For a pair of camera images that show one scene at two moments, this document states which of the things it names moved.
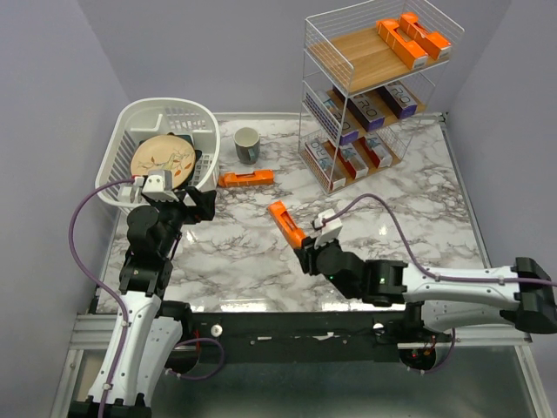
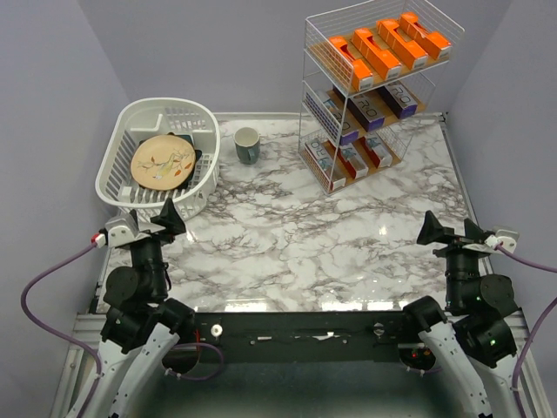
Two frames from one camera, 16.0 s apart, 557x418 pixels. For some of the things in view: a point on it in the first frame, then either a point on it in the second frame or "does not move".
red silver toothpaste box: (354, 159) does not move
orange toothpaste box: (259, 177) to (359, 70)
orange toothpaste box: (287, 225) to (386, 62)
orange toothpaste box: (437, 44) does not move
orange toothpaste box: (409, 53) does not move
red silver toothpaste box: (379, 155) does not move
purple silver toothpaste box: (367, 108) does not move
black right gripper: (307, 260) to (432, 229)
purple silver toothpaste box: (401, 102) does not move
